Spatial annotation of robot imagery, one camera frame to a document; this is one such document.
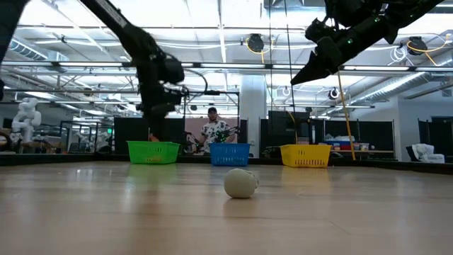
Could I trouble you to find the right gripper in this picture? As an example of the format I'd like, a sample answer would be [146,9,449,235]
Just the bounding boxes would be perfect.
[289,17,390,86]

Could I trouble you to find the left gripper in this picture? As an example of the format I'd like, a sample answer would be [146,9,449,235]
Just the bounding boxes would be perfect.
[135,81,178,142]

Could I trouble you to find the grey skull decoration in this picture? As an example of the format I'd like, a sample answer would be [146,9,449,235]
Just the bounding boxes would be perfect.
[223,168,260,199]

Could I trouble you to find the green plastic basket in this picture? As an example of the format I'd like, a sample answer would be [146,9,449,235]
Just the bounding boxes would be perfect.
[126,140,181,165]

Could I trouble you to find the brown backdrop panel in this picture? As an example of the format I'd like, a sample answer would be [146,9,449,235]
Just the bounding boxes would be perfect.
[184,117,241,145]

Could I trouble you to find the ceiling light strip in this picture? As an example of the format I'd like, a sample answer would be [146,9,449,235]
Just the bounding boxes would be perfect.
[270,103,376,109]

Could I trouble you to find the person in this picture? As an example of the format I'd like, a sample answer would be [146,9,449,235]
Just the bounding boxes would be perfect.
[197,106,237,156]

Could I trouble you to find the blue and red boxes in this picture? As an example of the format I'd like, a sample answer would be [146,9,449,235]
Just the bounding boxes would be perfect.
[324,135,356,151]

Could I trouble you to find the blue plastic basket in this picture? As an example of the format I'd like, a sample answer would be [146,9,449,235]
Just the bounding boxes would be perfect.
[209,142,251,167]

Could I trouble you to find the long ceiling light bar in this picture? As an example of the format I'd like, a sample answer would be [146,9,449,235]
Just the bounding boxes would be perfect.
[0,60,453,72]

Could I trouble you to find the yellow plastic basket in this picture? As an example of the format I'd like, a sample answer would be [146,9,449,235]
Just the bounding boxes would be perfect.
[280,144,333,169]

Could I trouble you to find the wooden top desk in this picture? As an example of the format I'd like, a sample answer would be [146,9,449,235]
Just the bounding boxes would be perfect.
[339,148,396,160]

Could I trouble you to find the black office chair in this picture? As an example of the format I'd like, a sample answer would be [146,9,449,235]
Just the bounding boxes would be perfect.
[406,144,424,163]

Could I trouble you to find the white cloth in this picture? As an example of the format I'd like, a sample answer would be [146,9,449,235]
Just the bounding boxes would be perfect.
[412,142,446,164]

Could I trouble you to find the black partition wall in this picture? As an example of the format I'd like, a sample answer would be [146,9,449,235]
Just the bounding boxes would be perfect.
[323,119,396,159]
[417,115,453,159]
[113,117,185,157]

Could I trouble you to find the black hanging cable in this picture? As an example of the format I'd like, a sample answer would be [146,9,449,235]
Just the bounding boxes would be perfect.
[284,0,299,145]

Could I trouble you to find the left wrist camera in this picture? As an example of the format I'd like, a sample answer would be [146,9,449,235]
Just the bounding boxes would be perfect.
[161,84,189,106]

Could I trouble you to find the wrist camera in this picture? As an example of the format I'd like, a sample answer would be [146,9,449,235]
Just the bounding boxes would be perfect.
[161,84,189,106]
[304,17,337,44]

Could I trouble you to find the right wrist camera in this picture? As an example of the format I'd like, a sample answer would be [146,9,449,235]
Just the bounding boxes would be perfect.
[304,17,337,44]

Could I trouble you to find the yellow hanging cable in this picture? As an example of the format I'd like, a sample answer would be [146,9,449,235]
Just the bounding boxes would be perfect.
[336,69,357,162]

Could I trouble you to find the black ceiling cable reel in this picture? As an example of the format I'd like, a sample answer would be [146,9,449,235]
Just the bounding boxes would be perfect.
[246,33,265,54]
[407,35,429,57]

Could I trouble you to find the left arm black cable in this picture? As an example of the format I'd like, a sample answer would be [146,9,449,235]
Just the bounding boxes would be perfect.
[183,67,210,96]

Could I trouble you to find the white ventilation duct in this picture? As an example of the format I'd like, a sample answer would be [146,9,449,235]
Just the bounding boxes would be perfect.
[348,72,431,103]

